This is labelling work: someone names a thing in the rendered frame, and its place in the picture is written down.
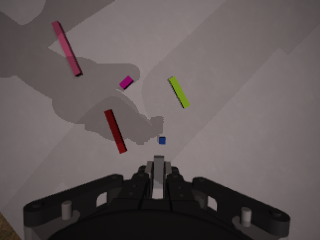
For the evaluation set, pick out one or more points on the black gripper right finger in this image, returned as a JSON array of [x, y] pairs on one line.
[[255, 219]]

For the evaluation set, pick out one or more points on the dark red rod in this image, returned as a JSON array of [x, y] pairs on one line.
[[115, 131]]

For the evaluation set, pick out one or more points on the grey rod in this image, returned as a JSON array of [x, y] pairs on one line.
[[158, 171]]

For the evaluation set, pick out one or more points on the small blue cube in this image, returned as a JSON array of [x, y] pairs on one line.
[[162, 140]]

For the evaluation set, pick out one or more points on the small magenta block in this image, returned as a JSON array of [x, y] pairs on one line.
[[126, 82]]

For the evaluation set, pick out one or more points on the lime green rod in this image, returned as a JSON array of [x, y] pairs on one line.
[[181, 96]]

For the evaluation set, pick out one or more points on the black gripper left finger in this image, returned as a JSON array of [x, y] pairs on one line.
[[45, 216]]

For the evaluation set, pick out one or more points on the pink rod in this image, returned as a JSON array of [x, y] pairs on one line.
[[67, 49]]

